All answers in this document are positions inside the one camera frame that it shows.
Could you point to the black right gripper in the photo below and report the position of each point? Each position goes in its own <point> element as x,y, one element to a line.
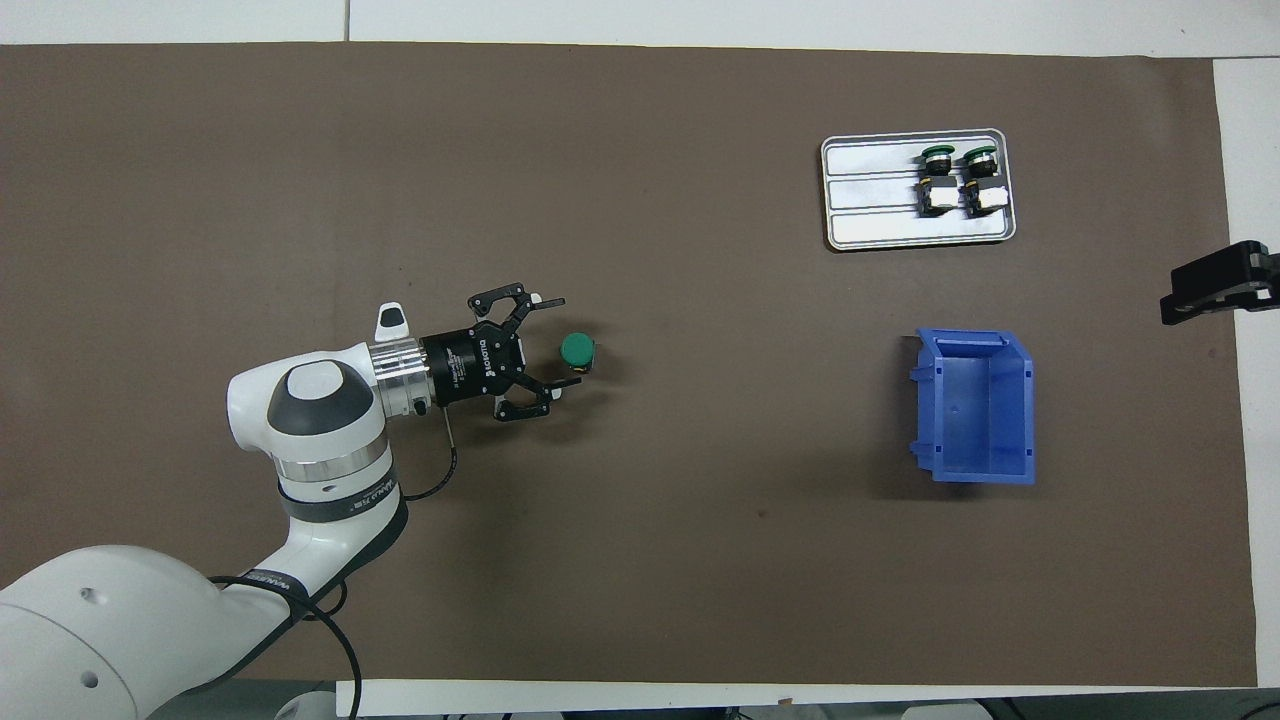
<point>1272,278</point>

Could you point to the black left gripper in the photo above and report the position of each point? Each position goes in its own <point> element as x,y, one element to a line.
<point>465,365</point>

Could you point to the green push button switch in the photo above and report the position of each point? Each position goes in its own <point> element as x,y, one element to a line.
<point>577,350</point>
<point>940,195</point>
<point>985,195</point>

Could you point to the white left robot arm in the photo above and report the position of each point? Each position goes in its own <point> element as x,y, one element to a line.
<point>320,400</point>

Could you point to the brown table mat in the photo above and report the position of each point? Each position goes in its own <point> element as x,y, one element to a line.
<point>700,550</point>

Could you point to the blue plastic storage bin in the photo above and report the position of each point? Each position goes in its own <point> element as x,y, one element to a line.
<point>975,420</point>

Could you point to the silver metal tray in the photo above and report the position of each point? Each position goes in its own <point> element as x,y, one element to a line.
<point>870,210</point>

